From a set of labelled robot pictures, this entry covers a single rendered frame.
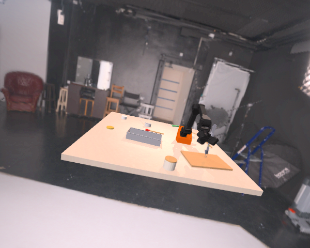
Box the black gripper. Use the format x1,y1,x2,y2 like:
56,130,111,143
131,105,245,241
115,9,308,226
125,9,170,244
206,131,219,146

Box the white canister with orange lid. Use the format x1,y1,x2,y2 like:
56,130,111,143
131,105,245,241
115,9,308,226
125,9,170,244
163,156,177,172

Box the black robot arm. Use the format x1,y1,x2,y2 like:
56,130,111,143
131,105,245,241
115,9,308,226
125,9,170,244
180,104,211,145

